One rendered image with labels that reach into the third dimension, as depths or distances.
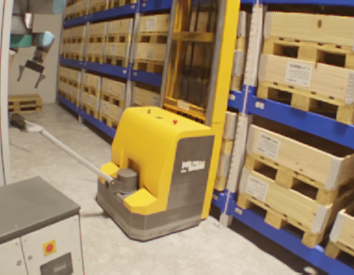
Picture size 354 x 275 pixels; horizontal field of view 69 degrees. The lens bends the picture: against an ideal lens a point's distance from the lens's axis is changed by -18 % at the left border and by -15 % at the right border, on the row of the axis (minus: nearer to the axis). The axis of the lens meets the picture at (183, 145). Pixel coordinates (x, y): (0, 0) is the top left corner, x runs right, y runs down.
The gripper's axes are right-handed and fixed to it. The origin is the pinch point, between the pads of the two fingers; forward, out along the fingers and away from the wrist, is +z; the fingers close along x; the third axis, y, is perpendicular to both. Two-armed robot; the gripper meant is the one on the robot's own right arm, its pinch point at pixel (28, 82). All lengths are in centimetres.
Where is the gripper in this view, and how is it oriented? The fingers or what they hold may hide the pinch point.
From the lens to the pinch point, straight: 199.5
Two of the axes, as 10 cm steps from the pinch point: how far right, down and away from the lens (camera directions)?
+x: -6.8, -2.8, -6.8
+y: -6.1, -3.0, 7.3
